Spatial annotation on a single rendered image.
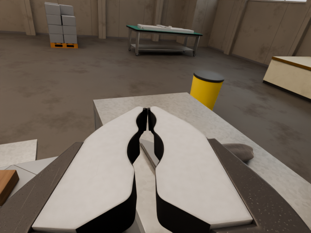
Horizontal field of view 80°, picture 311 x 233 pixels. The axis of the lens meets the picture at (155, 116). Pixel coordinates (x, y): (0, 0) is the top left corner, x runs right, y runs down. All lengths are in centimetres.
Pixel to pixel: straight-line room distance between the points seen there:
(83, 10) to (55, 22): 248
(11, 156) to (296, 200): 126
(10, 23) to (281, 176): 909
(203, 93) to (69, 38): 518
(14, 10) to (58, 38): 252
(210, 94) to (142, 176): 237
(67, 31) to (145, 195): 663
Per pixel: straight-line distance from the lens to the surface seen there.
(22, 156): 123
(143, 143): 71
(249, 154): 81
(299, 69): 586
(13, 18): 917
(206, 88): 282
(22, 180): 93
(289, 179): 84
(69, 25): 696
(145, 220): 54
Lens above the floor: 151
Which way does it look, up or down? 30 degrees down
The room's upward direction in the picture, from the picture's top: 8 degrees clockwise
